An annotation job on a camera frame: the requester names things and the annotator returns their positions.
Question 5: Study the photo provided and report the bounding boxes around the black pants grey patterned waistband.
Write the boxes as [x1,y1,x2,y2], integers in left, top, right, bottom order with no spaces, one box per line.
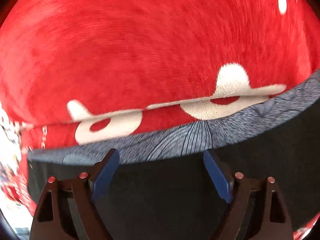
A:
[28,72,319,239]

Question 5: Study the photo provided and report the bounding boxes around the red bed blanket white characters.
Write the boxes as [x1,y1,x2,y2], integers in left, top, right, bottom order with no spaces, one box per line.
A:
[1,123,81,215]

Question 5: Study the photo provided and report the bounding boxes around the white patterned cloth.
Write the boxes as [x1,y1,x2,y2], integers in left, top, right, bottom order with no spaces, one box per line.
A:
[1,107,22,175]

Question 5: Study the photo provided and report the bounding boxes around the red folded quilt white pattern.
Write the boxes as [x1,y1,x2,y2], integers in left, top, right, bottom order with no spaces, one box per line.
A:
[1,0,319,149]

